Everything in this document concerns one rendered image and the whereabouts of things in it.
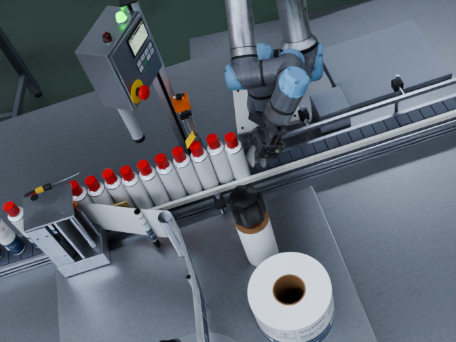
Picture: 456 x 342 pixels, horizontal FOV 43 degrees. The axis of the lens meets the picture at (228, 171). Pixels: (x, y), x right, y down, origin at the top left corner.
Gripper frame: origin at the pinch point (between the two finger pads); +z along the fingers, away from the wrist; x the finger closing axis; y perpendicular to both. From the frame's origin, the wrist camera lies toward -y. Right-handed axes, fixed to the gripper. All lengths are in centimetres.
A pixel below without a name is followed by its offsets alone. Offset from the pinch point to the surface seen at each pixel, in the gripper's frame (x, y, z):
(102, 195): -42.5, 3.0, 13.5
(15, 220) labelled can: -65, 3, 25
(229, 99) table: 5.6, -37.5, 8.9
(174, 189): -22.3, 3.5, 9.8
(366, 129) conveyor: 34.7, -1.7, -13.7
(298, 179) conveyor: 14.6, 6.1, 1.2
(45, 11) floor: -39, -258, 131
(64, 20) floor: -28, -241, 124
